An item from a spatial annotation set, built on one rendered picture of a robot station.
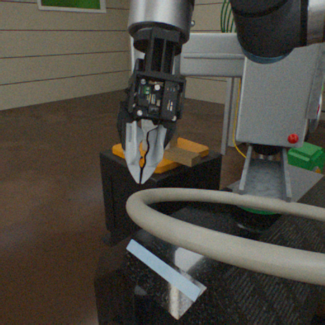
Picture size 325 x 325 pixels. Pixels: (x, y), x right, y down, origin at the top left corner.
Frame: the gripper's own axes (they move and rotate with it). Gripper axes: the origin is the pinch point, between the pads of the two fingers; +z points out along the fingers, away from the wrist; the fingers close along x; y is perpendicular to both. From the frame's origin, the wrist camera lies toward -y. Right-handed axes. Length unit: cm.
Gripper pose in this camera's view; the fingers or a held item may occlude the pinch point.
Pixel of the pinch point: (139, 174)
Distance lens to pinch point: 46.6
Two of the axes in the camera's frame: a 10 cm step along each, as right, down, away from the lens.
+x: 9.6, 1.1, 2.4
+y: 2.4, 0.7, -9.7
